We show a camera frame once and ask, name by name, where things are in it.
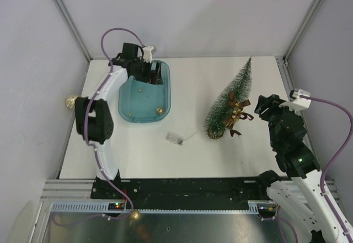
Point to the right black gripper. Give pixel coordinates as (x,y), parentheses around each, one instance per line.
(272,102)

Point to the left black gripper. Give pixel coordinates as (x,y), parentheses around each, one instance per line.
(154,78)

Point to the brown ribbon pile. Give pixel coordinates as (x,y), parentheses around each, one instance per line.
(236,113)

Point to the small green christmas tree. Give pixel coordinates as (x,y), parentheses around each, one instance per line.
(228,108)

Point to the clear light string battery box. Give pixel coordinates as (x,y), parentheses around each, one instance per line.
(175,139)

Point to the white gold striped bauble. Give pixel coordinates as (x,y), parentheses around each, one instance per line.
(70,101)

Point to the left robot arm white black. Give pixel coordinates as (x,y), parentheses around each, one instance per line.
(94,121)

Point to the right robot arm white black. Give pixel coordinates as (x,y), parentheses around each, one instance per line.
(320,215)

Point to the blue plastic tray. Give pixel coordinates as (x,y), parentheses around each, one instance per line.
(138,101)

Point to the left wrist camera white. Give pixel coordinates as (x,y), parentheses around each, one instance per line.
(148,52)

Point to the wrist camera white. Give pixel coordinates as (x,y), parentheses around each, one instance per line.
(298,100)
(148,52)

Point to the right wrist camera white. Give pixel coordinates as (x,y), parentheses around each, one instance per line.
(298,100)

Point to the right aluminium frame post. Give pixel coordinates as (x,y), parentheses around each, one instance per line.
(303,27)

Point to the aluminium frame post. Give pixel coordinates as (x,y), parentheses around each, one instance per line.
(63,11)
(303,27)

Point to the left aluminium frame post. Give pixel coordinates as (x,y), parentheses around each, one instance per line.
(63,11)

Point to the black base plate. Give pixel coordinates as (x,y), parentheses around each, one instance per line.
(243,187)

